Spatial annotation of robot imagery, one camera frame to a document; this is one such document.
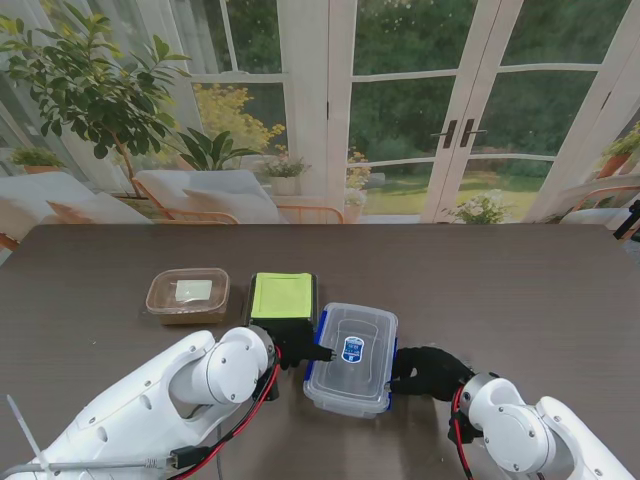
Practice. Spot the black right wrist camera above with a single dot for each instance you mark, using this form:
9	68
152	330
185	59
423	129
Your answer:
462	430

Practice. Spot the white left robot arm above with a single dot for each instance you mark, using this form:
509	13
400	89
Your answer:
140	400

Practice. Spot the brown kraft paper container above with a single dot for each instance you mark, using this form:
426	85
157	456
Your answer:
190	317

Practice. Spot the white zip tie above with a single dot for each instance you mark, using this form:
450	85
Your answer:
27	430

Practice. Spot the clear lid with green sticker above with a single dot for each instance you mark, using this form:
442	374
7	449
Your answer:
282	297

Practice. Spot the black plastic tray container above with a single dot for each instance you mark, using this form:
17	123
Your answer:
280	325

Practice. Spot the clear lid with white label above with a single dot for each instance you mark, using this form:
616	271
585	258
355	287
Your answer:
190	290

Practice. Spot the clear container with blue clips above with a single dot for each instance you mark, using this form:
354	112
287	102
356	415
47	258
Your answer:
345	405

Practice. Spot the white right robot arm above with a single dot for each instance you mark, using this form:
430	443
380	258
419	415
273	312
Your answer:
530	430

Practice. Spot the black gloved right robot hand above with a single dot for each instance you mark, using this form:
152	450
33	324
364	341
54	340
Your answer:
430	372

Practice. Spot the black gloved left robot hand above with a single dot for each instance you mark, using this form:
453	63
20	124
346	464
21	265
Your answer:
295	345

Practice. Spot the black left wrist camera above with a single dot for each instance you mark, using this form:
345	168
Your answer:
272	390

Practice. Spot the clear plastic lid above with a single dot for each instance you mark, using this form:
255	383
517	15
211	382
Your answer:
360	320

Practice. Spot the printed sunroom backdrop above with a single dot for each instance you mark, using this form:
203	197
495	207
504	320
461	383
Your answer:
400	100

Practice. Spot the black tripod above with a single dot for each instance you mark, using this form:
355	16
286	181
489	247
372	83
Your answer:
631	220

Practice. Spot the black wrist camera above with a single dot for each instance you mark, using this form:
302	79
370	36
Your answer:
462	430
272	390

